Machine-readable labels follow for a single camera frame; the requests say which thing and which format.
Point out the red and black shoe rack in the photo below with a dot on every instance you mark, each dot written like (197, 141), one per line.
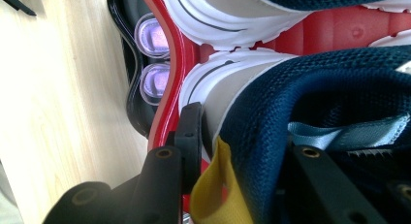
(323, 33)

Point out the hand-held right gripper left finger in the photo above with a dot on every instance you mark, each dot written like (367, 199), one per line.
(161, 185)

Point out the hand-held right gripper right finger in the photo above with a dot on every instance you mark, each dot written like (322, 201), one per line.
(316, 191)

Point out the purple translucent sandal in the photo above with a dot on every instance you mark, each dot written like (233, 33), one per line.
(156, 83)
(153, 36)

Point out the navy and white sneaker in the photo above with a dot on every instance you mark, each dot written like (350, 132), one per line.
(226, 10)
(274, 98)

